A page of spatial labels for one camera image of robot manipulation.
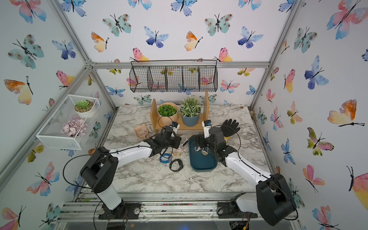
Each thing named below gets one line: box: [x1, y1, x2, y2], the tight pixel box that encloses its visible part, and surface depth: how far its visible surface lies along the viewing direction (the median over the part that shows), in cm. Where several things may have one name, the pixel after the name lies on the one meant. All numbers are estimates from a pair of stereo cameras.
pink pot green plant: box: [157, 102, 179, 128], surface depth 95 cm
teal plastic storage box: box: [188, 135, 218, 173], surface depth 93 cm
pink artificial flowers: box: [60, 118, 89, 137], surface depth 64 cm
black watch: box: [169, 158, 184, 173], surface depth 90 cm
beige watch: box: [172, 150, 182, 157], surface depth 95 cm
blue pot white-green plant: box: [179, 94, 202, 127], surface depth 91 cm
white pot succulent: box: [73, 99, 95, 118], surface depth 73 cm
